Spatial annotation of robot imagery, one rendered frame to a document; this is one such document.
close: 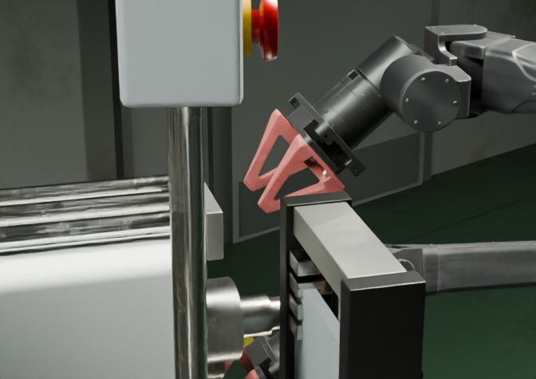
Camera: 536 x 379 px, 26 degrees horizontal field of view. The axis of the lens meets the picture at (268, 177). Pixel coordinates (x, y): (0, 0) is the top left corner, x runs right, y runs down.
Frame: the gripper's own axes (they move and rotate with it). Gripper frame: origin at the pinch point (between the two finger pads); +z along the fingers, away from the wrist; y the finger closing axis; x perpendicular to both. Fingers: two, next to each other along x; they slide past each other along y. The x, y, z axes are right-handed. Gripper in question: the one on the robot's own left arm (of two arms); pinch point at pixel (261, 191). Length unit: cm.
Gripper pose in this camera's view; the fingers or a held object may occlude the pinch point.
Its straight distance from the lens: 112.5
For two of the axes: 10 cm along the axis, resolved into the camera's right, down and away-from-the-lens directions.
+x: -6.2, -6.6, -4.2
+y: -2.4, -3.5, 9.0
